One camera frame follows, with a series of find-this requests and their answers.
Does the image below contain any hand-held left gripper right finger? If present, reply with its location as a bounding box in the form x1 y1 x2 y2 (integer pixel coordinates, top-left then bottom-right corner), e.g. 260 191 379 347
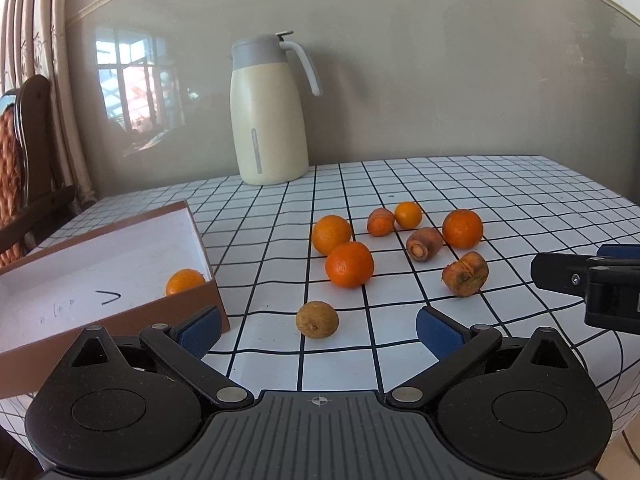
384 306 572 409

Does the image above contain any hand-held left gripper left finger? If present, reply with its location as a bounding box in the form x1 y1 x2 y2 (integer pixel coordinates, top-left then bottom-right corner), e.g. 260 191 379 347
67 306 254 409

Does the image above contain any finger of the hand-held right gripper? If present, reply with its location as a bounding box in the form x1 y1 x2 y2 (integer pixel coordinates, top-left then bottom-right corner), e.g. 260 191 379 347
596 243 640 261
530 252 640 332

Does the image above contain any carrot top piece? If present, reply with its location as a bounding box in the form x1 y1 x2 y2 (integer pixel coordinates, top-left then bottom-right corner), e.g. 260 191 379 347
441 251 489 298

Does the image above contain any brownish carrot piece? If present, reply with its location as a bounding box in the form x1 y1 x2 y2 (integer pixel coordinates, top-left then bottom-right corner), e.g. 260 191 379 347
406 227 445 263

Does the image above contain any deep orange mandarin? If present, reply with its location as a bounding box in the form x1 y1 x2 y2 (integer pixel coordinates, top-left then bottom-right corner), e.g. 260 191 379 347
442 208 484 250
325 241 375 289

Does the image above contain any small brown round fruit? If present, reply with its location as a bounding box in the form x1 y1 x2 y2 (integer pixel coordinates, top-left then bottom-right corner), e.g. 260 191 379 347
295 301 340 339

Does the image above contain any short carrot piece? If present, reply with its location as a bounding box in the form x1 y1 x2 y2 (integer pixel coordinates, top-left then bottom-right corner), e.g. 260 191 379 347
367 207 396 237

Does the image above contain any brown cardboard box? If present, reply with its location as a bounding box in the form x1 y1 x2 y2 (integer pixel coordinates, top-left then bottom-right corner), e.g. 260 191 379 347
0 200 232 401

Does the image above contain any yellowish orange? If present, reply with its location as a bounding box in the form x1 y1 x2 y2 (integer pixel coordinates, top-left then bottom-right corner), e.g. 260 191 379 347
311 215 354 256

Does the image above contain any small orange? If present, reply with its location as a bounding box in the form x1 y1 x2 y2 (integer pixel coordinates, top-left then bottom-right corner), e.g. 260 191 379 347
165 268 207 297

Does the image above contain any white checked tablecloth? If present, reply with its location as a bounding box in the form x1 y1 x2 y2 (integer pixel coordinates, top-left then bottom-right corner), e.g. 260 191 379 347
0 155 640 480

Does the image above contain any tiny orange kumquat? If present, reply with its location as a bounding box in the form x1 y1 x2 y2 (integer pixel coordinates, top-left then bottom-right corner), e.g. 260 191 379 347
394 201 424 231

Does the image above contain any cream thermos jug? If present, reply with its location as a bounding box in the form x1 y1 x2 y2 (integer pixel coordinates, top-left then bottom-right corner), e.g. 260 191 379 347
230 30 325 186

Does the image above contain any orange woven chair cushion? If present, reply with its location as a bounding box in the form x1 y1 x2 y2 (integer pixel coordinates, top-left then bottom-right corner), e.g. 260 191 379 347
0 105 24 267

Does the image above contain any dark wooden chair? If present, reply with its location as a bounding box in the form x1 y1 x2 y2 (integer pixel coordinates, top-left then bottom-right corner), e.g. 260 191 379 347
0 74 78 268

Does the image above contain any beige curtain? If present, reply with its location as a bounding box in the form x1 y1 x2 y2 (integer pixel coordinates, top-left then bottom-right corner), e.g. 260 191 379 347
0 0 97 206

